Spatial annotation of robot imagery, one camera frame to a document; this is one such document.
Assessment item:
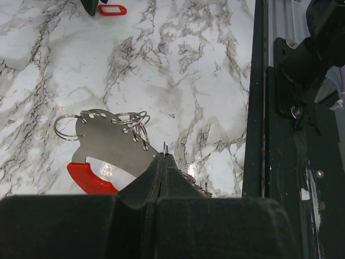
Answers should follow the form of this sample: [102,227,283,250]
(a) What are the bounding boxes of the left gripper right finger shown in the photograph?
[148,155,299,258]

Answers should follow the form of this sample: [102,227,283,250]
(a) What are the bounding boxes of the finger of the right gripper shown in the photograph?
[80,0,99,16]

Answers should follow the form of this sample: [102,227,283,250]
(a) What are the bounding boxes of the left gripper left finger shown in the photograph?
[1,155,163,258]

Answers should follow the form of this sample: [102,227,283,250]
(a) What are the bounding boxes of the red key tag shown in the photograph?
[98,4,127,16]

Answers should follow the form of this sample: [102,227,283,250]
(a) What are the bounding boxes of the steel key organizer red handle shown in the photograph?
[53,108,213,199]

